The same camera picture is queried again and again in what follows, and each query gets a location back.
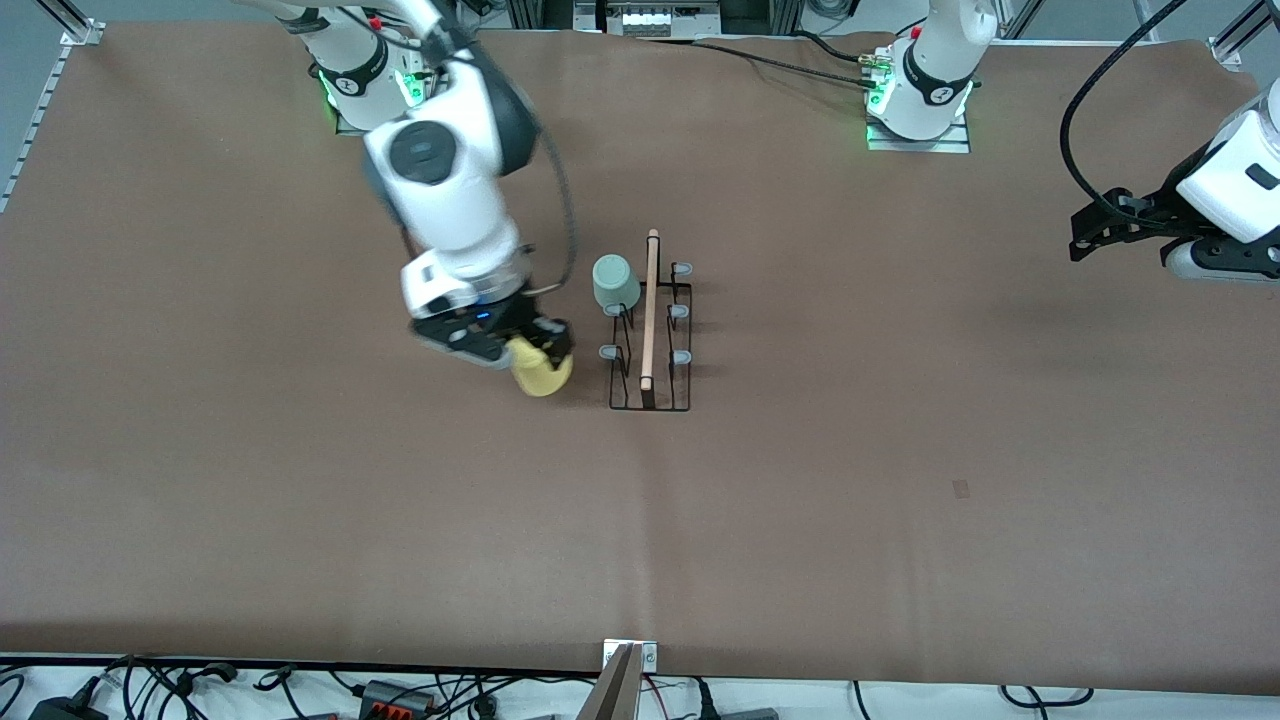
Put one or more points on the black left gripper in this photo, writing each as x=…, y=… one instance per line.
x=1148, y=212

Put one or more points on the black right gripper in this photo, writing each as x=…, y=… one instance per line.
x=532, y=326

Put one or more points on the yellow plastic cup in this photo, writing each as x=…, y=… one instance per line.
x=540, y=378

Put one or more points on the pale green plastic cup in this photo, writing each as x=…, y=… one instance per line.
x=615, y=282

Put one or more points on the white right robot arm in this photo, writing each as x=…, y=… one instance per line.
x=450, y=170

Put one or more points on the brown paper table cover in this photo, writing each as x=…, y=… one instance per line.
x=800, y=520

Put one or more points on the electronics box white terminals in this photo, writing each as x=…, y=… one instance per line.
x=650, y=18

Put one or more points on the grey slanted beam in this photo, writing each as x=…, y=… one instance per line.
x=615, y=690

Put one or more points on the black orange connector block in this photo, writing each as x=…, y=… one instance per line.
x=395, y=698

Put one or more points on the black power adapter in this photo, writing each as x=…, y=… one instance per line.
x=65, y=710

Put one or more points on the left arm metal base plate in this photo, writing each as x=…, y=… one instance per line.
x=915, y=145

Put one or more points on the aluminium corner rail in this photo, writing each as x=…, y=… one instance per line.
x=40, y=110
x=1240, y=35

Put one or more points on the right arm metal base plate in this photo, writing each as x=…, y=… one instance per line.
x=432, y=90

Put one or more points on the metal edge bracket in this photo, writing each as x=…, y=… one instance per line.
x=650, y=655

